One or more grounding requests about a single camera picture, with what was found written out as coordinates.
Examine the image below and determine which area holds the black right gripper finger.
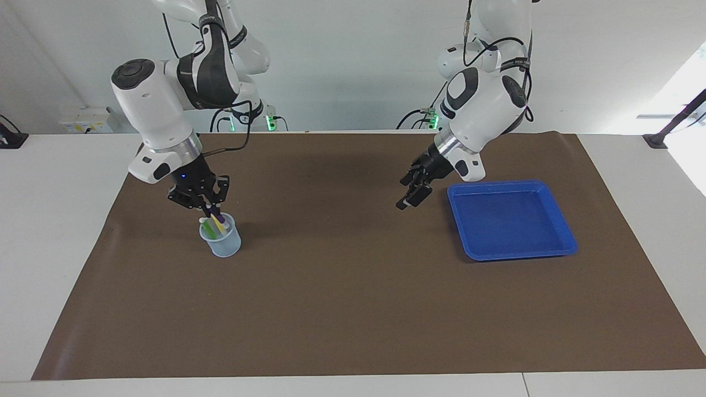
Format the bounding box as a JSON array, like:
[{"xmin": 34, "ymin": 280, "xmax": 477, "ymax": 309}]
[
  {"xmin": 167, "ymin": 187, "xmax": 213, "ymax": 218},
  {"xmin": 212, "ymin": 175, "xmax": 231, "ymax": 213}
]

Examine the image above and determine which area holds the purple marker pen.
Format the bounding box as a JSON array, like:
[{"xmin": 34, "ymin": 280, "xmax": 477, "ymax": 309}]
[{"xmin": 205, "ymin": 204, "xmax": 229, "ymax": 232}]

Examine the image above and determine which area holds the translucent plastic cup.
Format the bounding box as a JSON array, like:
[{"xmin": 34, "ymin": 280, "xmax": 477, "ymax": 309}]
[{"xmin": 199, "ymin": 212, "xmax": 242, "ymax": 258}]

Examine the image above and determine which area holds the blue plastic tray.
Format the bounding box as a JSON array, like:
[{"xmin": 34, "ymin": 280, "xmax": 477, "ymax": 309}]
[{"xmin": 447, "ymin": 180, "xmax": 579, "ymax": 262}]

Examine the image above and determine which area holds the brown table mat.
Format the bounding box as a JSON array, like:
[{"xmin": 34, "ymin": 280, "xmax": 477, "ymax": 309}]
[{"xmin": 31, "ymin": 131, "xmax": 706, "ymax": 381}]

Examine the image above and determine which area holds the black clamp stand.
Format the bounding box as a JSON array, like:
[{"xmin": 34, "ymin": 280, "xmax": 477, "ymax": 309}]
[{"xmin": 643, "ymin": 88, "xmax": 706, "ymax": 149}]

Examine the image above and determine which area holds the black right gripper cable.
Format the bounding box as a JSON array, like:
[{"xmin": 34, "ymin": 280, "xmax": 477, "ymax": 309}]
[{"xmin": 196, "ymin": 99, "xmax": 254, "ymax": 152}]

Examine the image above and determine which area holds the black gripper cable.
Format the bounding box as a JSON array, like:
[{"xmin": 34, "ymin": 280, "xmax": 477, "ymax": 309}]
[
  {"xmin": 462, "ymin": 0, "xmax": 533, "ymax": 122},
  {"xmin": 196, "ymin": 99, "xmax": 254, "ymax": 152}
]

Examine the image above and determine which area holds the white wall socket box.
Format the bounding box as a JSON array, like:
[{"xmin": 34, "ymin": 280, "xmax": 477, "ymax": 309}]
[{"xmin": 59, "ymin": 106, "xmax": 114, "ymax": 134}]

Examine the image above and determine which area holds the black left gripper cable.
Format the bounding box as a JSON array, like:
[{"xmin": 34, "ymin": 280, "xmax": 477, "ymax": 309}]
[{"xmin": 462, "ymin": 0, "xmax": 533, "ymax": 122}]

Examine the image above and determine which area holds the small black desk mount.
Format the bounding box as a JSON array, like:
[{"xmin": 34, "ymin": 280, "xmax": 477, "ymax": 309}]
[{"xmin": 0, "ymin": 115, "xmax": 28, "ymax": 149}]

